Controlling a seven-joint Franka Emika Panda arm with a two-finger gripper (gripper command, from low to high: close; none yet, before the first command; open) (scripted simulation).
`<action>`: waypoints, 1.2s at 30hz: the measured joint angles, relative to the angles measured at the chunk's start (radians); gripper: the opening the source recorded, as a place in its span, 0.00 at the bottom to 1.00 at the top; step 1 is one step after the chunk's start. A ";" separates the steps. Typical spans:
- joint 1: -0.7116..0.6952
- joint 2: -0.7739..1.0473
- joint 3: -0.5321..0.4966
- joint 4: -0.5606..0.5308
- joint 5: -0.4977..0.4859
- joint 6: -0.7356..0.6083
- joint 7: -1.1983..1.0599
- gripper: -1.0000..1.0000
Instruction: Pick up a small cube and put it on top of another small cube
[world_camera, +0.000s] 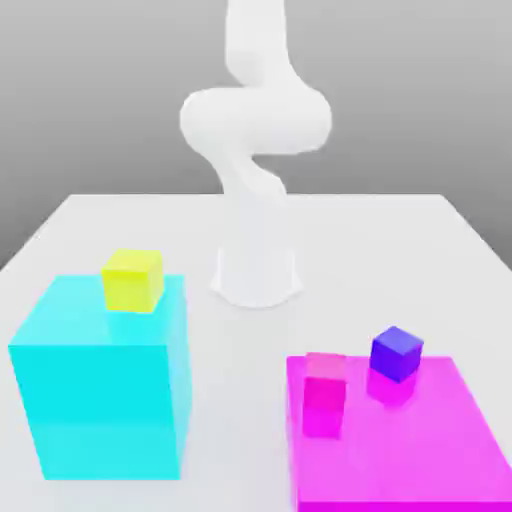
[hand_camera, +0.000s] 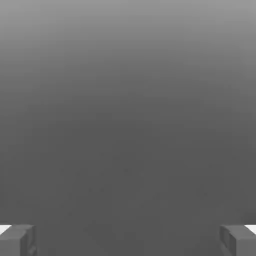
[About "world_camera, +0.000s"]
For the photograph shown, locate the small yellow cube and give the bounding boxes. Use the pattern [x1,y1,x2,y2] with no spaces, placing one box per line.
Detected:
[100,248,166,314]

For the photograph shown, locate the small pink cube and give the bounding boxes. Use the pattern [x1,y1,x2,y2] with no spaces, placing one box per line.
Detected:
[302,351,348,415]

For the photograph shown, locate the small purple cube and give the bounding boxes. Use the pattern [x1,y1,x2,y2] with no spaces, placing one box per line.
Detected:
[368,325,425,384]

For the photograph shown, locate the large cyan box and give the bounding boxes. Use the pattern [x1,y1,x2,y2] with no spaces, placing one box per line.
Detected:
[7,273,193,482]

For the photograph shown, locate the large magenta box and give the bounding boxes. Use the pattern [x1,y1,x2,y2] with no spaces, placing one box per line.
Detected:
[285,353,512,512]

